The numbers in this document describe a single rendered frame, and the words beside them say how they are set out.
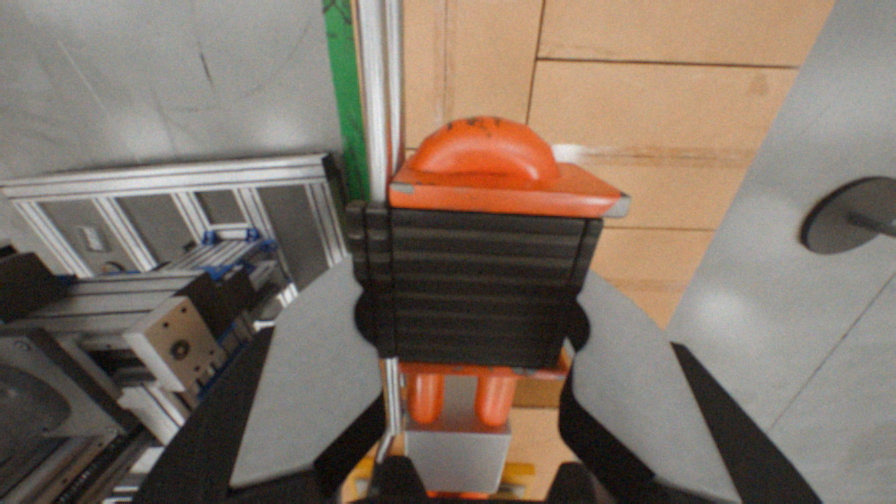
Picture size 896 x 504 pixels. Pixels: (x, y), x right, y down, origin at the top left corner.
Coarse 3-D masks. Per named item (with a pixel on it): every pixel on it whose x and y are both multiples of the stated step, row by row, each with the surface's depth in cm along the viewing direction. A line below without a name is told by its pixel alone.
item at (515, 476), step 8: (504, 464) 44; (512, 464) 44; (520, 464) 45; (528, 464) 45; (504, 472) 44; (512, 472) 44; (520, 472) 44; (528, 472) 44; (504, 480) 44; (512, 480) 44; (520, 480) 44; (528, 480) 44; (504, 488) 44; (512, 488) 44; (520, 488) 44; (528, 488) 45; (520, 496) 45; (528, 496) 46
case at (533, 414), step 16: (384, 384) 40; (528, 384) 42; (544, 384) 42; (560, 384) 42; (512, 400) 39; (528, 400) 39; (544, 400) 39; (512, 416) 39; (528, 416) 39; (544, 416) 39; (512, 432) 41; (528, 432) 41; (544, 432) 41; (400, 448) 43; (512, 448) 43; (528, 448) 43; (544, 448) 43; (560, 448) 43; (544, 464) 45; (544, 480) 47; (544, 496) 50
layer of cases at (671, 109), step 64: (448, 0) 59; (512, 0) 59; (576, 0) 59; (640, 0) 59; (704, 0) 59; (768, 0) 59; (832, 0) 59; (448, 64) 64; (512, 64) 64; (576, 64) 64; (640, 64) 64; (704, 64) 66; (768, 64) 64; (576, 128) 71; (640, 128) 71; (704, 128) 71; (768, 128) 71; (640, 192) 78; (704, 192) 78; (640, 256) 88
